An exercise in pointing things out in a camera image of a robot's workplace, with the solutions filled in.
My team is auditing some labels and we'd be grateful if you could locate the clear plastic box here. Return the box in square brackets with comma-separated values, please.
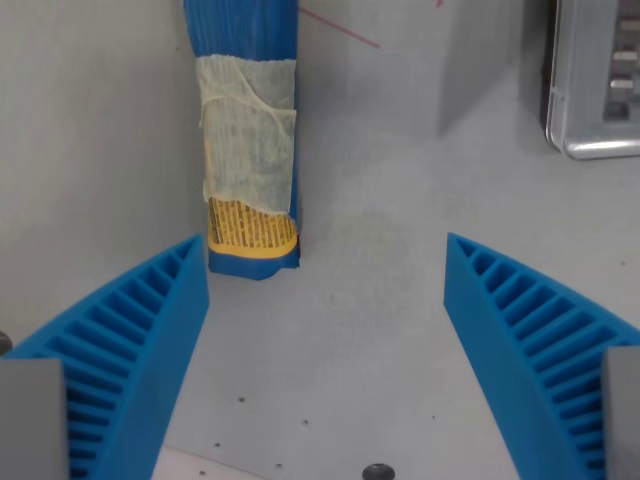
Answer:
[542, 0, 640, 161]

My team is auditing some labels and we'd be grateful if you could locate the blue bag with tape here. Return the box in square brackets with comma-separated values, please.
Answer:
[182, 0, 304, 282]

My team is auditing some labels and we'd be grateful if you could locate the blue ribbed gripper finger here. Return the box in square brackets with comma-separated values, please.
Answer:
[443, 232, 640, 480]
[0, 233, 210, 480]

